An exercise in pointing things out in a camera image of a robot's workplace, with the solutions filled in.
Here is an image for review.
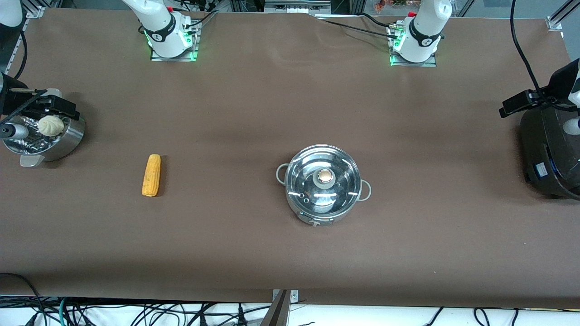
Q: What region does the yellow corn cob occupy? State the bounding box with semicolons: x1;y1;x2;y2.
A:
141;154;162;197

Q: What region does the glass pot lid with knob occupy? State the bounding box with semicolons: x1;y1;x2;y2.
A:
286;145;362;214

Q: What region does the steel steamer pot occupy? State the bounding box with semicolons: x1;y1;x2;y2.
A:
1;88;86;168

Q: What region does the white steamed bun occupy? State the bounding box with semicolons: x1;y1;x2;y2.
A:
37;115;65;136

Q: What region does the black rice cooker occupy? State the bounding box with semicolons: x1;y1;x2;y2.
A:
520;106;580;201

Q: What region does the brown table cover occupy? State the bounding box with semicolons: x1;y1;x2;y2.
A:
0;8;580;309

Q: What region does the grey metal box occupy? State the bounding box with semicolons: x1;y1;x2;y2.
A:
264;0;331;14

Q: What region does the dark wedge beam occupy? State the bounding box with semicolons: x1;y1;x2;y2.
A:
261;290;290;326

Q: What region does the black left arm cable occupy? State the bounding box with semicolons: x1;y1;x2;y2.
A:
510;0;544;93

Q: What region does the aluminium frame rail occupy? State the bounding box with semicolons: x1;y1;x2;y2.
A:
11;5;46;51
546;0;580;31

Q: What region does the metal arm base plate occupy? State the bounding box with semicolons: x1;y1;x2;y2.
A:
389;25;438;67
150;20;199;62

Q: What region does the black table cable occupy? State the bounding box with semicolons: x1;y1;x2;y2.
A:
317;14;400;40

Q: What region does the grey-handled cooking pot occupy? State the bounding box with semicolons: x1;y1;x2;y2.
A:
276;144;372;227

